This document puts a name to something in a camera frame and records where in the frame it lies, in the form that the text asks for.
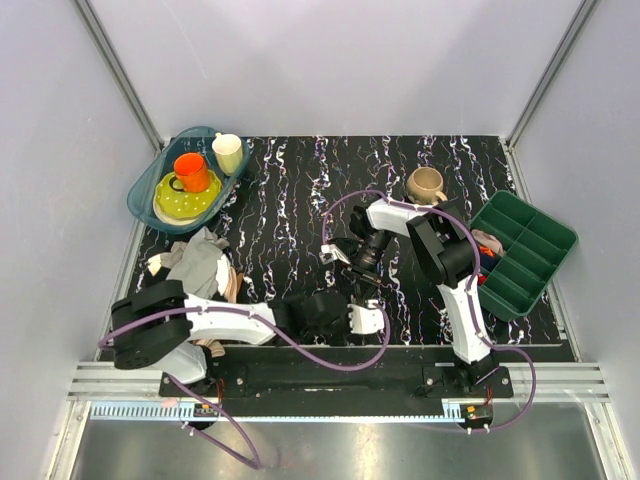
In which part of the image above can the green compartment organizer box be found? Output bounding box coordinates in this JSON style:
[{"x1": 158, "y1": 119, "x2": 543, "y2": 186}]
[{"x1": 471, "y1": 190, "x2": 578, "y2": 322}]

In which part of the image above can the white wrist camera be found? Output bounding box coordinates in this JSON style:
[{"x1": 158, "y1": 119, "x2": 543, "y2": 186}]
[
  {"x1": 348, "y1": 299, "x2": 385, "y2": 336},
  {"x1": 320, "y1": 244, "x2": 338, "y2": 264}
]

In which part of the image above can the beige ceramic mug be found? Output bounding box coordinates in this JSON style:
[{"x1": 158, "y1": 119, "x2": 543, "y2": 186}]
[{"x1": 406, "y1": 167, "x2": 448, "y2": 205}]

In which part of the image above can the left aluminium corner post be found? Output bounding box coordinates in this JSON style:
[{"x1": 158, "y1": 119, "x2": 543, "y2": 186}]
[{"x1": 71, "y1": 0, "x2": 164, "y2": 153}]

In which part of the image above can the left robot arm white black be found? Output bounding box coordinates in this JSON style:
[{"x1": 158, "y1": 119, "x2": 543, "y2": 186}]
[{"x1": 107, "y1": 280, "x2": 350, "y2": 396}]

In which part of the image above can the yellow-green dotted plate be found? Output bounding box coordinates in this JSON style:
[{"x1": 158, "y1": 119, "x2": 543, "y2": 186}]
[{"x1": 152, "y1": 170, "x2": 223, "y2": 224}]

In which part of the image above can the teal plastic tub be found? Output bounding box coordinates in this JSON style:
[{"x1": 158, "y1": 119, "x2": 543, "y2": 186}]
[{"x1": 127, "y1": 126, "x2": 250, "y2": 234}]

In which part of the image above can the rolled orange-navy underwear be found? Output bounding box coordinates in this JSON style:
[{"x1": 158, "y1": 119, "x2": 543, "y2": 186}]
[{"x1": 478, "y1": 245, "x2": 496, "y2": 258}]

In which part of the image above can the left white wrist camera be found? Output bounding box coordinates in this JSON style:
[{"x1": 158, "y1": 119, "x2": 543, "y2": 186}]
[{"x1": 348, "y1": 299, "x2": 385, "y2": 336}]

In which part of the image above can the aluminium frame rail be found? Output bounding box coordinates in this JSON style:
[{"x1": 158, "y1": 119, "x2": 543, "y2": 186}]
[{"x1": 69, "y1": 362, "x2": 609, "y2": 403}]

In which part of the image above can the orange mug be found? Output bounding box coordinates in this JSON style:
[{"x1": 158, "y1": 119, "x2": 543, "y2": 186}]
[{"x1": 169, "y1": 153, "x2": 211, "y2": 193}]

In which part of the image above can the tan beige underwear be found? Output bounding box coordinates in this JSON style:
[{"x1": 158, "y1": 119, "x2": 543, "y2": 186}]
[{"x1": 195, "y1": 267, "x2": 244, "y2": 358}]

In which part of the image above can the right aluminium corner post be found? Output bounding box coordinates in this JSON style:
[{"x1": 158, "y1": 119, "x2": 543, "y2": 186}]
[{"x1": 505, "y1": 0, "x2": 600, "y2": 150}]

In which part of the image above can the aluminium corner post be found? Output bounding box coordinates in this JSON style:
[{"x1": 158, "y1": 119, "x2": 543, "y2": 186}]
[
  {"x1": 71, "y1": 0, "x2": 164, "y2": 153},
  {"x1": 505, "y1": 0, "x2": 600, "y2": 150}
]

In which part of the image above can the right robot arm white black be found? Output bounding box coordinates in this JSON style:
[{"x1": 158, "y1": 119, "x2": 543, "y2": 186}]
[{"x1": 322, "y1": 197, "x2": 499, "y2": 397}]

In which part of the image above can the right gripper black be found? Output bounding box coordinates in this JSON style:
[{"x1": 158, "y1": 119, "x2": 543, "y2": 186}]
[{"x1": 340, "y1": 229, "x2": 393, "y2": 306}]

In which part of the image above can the rolled pink-beige underwear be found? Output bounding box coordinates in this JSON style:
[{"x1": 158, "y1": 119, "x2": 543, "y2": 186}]
[{"x1": 471, "y1": 229, "x2": 505, "y2": 256}]

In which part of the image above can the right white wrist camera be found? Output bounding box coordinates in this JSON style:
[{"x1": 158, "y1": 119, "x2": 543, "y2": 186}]
[{"x1": 320, "y1": 244, "x2": 338, "y2": 264}]

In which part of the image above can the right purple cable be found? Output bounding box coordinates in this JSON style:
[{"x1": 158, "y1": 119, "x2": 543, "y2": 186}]
[{"x1": 322, "y1": 189, "x2": 539, "y2": 434}]

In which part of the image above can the cream cup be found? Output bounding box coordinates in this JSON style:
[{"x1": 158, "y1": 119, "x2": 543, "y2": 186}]
[{"x1": 212, "y1": 132, "x2": 244, "y2": 176}]

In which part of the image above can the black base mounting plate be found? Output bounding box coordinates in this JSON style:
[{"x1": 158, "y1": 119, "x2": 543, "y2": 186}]
[{"x1": 188, "y1": 346, "x2": 514, "y2": 418}]

